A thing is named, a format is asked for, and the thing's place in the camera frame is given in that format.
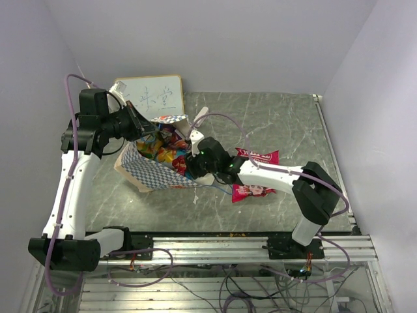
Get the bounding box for white board eraser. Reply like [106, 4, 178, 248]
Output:
[194, 106, 209, 128]

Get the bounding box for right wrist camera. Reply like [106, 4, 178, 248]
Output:
[190, 130, 205, 157]

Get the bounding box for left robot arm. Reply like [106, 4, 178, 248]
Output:
[28, 89, 157, 272]

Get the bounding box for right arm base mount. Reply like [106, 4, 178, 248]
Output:
[262, 232, 324, 260]

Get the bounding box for blue red snack bag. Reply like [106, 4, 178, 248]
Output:
[171, 155, 187, 177]

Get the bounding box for purple snack bag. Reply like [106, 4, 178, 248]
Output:
[160, 125, 188, 149]

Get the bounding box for aluminium frame rail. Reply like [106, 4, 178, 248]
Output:
[35, 235, 379, 265]

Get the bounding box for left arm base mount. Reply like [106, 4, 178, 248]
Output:
[98, 228, 154, 261]

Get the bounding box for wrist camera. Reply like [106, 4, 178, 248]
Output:
[190, 130, 205, 157]
[108, 81, 126, 112]

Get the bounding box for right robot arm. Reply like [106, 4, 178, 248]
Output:
[186, 132, 341, 258]

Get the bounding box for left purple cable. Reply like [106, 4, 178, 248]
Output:
[43, 73, 102, 297]

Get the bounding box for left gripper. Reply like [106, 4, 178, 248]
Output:
[102, 100, 160, 142]

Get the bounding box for checkered paper bag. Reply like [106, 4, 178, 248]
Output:
[114, 115, 214, 192]

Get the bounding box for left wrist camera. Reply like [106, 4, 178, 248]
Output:
[108, 81, 126, 112]

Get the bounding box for red chips bag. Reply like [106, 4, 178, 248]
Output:
[231, 147, 280, 203]

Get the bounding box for small whiteboard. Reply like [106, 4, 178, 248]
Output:
[115, 75, 184, 120]

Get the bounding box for orange yellow snack bag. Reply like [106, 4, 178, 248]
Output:
[136, 139, 177, 164]

